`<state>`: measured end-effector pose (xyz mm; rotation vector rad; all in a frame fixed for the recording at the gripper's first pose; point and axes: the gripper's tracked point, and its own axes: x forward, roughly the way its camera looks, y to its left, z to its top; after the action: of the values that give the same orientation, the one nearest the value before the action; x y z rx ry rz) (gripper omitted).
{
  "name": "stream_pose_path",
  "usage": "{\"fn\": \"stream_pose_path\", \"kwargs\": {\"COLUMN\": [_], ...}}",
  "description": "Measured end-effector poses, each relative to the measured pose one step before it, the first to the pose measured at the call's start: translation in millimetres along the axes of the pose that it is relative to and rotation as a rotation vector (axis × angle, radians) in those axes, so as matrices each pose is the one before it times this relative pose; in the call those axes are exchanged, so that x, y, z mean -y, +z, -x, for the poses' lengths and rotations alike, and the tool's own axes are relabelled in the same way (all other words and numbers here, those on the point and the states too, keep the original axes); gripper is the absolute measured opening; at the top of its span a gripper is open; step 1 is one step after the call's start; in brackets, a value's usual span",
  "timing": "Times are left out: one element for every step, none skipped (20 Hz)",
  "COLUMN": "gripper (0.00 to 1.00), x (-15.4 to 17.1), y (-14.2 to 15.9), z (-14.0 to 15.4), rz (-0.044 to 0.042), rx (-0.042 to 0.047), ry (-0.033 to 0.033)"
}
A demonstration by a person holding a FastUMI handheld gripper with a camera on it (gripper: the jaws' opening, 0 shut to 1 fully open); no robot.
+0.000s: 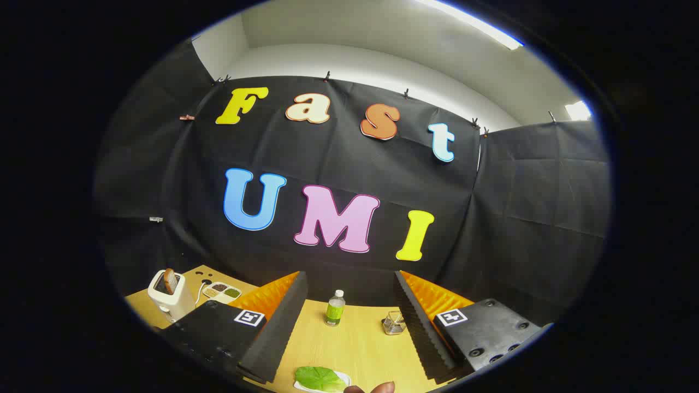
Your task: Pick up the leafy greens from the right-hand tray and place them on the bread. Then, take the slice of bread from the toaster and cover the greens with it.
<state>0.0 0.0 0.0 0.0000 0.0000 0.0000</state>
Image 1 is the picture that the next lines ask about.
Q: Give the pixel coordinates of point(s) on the white toaster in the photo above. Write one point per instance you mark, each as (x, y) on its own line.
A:
(175, 305)

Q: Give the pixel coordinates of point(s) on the white rounded rectangular plate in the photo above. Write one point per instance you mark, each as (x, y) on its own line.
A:
(346, 378)

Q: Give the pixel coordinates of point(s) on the green label plastic bottle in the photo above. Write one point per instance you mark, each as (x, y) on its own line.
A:
(335, 311)

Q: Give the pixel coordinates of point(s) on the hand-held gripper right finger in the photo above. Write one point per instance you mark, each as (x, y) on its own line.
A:
(420, 333)

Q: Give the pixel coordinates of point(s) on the green lettuce leaf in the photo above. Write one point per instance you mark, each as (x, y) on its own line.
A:
(319, 377)

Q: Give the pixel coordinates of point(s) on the toasted bread slice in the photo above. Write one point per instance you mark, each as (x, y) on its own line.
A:
(170, 281)

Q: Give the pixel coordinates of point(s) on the bright ceiling light panel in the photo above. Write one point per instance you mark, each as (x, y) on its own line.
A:
(578, 111)

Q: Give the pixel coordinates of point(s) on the white divided seasoning tray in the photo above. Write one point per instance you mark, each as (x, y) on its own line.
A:
(223, 298)

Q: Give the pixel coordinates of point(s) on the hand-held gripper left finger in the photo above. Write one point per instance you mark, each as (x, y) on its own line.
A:
(278, 327)

